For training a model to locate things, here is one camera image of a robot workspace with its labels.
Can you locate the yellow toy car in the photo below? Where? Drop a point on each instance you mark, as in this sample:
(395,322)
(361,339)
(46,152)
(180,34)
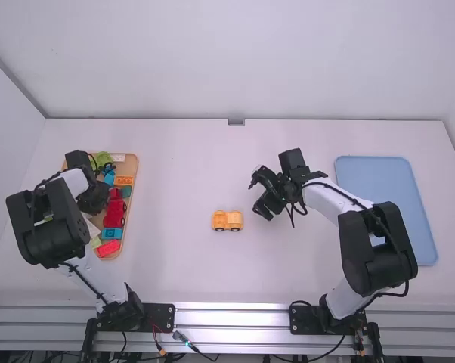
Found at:
(227,220)

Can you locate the red toy car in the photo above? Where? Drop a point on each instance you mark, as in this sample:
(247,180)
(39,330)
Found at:
(115,211)

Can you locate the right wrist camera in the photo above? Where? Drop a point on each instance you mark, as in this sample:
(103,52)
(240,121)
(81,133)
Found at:
(263,175)

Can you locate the tan tray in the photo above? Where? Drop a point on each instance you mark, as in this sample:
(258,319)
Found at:
(132,166)

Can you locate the silver rails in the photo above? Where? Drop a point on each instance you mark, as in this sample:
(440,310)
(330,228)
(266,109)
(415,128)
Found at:
(231,321)

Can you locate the blue mat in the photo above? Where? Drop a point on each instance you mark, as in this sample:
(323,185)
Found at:
(382,177)

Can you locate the orange toy brick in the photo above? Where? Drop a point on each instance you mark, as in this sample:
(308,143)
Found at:
(123,180)

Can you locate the teal toy brick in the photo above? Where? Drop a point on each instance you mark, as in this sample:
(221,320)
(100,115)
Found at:
(111,234)

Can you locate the red toy brick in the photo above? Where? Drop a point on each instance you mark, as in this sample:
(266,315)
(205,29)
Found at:
(108,249)

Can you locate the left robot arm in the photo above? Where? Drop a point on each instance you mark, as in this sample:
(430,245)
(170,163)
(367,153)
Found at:
(48,227)

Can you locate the white toy brick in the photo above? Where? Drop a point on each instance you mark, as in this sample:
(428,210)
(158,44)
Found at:
(92,228)
(119,157)

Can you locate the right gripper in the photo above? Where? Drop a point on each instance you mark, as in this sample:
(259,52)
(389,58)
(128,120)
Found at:
(274,196)

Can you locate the blue toy brick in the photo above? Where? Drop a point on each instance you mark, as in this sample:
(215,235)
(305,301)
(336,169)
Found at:
(108,177)

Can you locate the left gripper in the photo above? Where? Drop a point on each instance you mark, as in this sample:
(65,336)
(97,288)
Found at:
(94,198)

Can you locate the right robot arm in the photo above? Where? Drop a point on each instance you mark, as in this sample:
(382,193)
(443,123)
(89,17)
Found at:
(375,249)

